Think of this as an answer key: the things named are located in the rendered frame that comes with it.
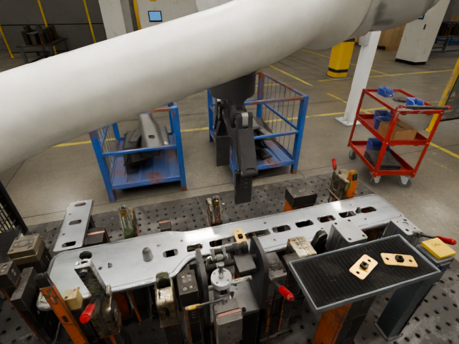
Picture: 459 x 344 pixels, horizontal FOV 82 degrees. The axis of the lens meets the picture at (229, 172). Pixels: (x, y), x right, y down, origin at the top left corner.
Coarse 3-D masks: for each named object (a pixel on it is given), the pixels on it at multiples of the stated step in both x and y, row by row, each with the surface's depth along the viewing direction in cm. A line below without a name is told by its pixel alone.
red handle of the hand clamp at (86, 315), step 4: (96, 292) 73; (100, 292) 73; (96, 296) 70; (100, 296) 72; (92, 300) 68; (96, 300) 68; (88, 304) 65; (92, 304) 65; (96, 304) 68; (88, 308) 63; (92, 308) 64; (84, 312) 62; (88, 312) 62; (92, 312) 63; (84, 316) 61; (88, 316) 61; (80, 320) 61; (84, 320) 60; (88, 320) 61
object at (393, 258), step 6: (384, 258) 72; (390, 258) 72; (396, 258) 72; (402, 258) 71; (408, 258) 72; (390, 264) 71; (396, 264) 71; (402, 264) 71; (408, 264) 71; (414, 264) 71
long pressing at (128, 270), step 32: (224, 224) 107; (256, 224) 107; (288, 224) 107; (320, 224) 107; (384, 224) 106; (64, 256) 93; (96, 256) 93; (128, 256) 93; (160, 256) 93; (192, 256) 93; (64, 288) 83; (128, 288) 83
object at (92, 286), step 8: (80, 256) 67; (88, 256) 68; (80, 264) 65; (88, 264) 65; (80, 272) 64; (88, 272) 66; (96, 272) 69; (88, 280) 68; (96, 280) 69; (88, 288) 70; (96, 288) 71; (104, 288) 73
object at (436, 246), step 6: (426, 240) 78; (432, 240) 78; (438, 240) 78; (426, 246) 77; (432, 246) 76; (438, 246) 76; (444, 246) 76; (432, 252) 75; (438, 252) 75; (444, 252) 75; (450, 252) 75; (438, 258) 74
